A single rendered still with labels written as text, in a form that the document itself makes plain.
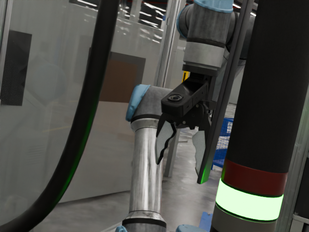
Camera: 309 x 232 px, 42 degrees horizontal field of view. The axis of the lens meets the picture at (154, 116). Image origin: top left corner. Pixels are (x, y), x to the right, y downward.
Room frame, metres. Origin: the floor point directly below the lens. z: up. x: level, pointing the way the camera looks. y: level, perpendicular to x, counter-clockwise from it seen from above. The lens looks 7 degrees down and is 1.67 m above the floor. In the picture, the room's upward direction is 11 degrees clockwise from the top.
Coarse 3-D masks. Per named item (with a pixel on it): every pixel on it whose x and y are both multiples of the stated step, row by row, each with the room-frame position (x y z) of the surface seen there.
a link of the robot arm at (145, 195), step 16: (144, 96) 1.14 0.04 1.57; (160, 96) 1.16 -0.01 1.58; (128, 112) 1.14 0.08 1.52; (144, 112) 1.12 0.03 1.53; (160, 112) 1.13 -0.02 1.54; (144, 128) 1.11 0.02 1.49; (144, 144) 1.08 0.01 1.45; (144, 160) 1.06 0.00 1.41; (144, 176) 1.03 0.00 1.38; (160, 176) 1.05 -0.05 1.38; (144, 192) 1.01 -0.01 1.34; (160, 192) 1.03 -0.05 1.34; (144, 208) 0.98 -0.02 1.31; (160, 208) 1.01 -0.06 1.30; (128, 224) 0.96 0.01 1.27; (144, 224) 0.95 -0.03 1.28; (160, 224) 0.96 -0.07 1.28
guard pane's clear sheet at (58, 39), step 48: (48, 0) 1.05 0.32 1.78; (96, 0) 1.22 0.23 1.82; (144, 0) 1.47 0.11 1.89; (48, 48) 1.07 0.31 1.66; (144, 48) 1.52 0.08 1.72; (0, 96) 0.95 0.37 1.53; (48, 96) 1.10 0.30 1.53; (0, 144) 0.97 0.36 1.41; (48, 144) 1.12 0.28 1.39; (96, 144) 1.34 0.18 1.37; (0, 192) 0.99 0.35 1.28; (96, 192) 1.38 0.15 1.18
